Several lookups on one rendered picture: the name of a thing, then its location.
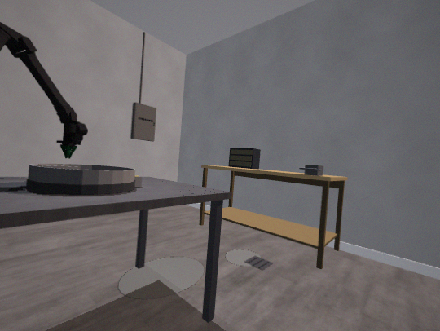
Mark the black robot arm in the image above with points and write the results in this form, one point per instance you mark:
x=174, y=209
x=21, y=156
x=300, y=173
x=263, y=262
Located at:
x=16, y=43

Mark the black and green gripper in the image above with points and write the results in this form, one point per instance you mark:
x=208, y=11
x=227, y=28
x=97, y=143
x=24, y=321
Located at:
x=68, y=153

